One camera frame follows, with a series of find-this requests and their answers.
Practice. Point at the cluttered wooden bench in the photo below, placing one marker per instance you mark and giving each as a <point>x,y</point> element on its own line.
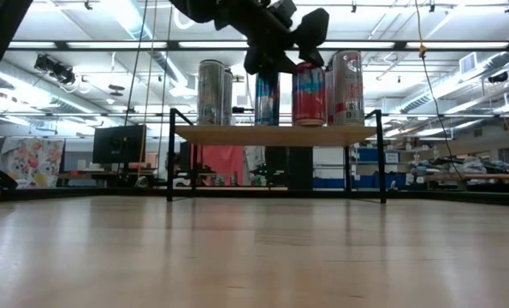
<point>481,175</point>

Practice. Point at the black computer monitor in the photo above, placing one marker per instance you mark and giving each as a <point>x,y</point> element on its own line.
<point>113,145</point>

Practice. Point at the Celsius Tropical Vibe can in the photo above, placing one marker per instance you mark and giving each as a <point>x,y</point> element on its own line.
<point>210,94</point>

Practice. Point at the white Celsius energy can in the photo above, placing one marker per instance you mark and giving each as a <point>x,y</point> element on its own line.
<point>229,98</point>

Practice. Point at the blue storage bins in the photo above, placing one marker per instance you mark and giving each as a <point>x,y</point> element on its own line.
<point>367,156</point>

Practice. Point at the orange pink hanging cloth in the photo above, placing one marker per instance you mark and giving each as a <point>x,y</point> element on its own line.
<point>224,164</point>

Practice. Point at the red Fanta soda can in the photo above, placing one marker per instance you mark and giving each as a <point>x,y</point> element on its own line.
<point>309,100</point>

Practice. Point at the blue silver Red Bull can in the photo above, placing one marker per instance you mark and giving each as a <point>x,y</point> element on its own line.
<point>267,102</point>

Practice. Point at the wooden shelf black metal legs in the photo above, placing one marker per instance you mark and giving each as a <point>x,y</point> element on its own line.
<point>275,135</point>

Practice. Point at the black ceiling-hung device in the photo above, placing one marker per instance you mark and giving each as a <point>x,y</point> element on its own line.
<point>55,68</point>

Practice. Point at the Celsius can pink band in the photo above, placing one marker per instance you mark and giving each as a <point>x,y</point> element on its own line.
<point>349,90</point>

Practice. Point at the floral hanging cloth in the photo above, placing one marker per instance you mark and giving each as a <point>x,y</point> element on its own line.
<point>31,162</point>

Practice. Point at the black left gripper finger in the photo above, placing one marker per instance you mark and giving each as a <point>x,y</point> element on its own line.
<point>314,30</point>
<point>275,64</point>

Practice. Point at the white patterned hanging cloth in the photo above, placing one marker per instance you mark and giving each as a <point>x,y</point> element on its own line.
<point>254,156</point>

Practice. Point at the black aluminium rig frame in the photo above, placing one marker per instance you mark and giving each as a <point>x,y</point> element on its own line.
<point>66,193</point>

